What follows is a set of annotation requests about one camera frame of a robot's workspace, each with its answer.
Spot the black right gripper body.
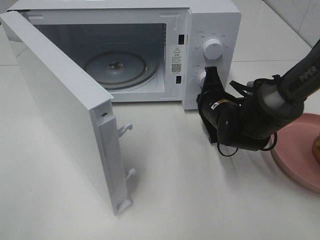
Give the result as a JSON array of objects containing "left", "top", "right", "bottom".
[{"left": 196, "top": 87, "right": 242, "bottom": 145}]

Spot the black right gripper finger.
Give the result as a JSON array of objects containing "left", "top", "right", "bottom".
[{"left": 203, "top": 66, "right": 224, "bottom": 92}]

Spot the pink round plate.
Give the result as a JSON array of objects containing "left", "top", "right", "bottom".
[{"left": 271, "top": 113, "right": 320, "bottom": 193}]

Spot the burger with lettuce and cheese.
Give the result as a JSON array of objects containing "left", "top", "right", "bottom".
[{"left": 312, "top": 136, "right": 320, "bottom": 164}]

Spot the white microwave door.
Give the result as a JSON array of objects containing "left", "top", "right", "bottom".
[{"left": 0, "top": 11, "right": 136, "bottom": 215}]

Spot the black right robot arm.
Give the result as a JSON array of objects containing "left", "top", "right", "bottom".
[{"left": 196, "top": 43, "right": 320, "bottom": 151}]

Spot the lower white timer knob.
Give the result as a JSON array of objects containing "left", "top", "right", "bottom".
[{"left": 197, "top": 71, "right": 206, "bottom": 88}]

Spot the upper white power knob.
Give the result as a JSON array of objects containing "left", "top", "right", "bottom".
[{"left": 203, "top": 37, "right": 224, "bottom": 60}]

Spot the white warning label sticker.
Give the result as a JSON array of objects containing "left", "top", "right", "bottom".
[{"left": 169, "top": 44, "right": 185, "bottom": 75}]

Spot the white microwave oven body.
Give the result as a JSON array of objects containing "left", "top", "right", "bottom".
[{"left": 5, "top": 0, "right": 241, "bottom": 110}]

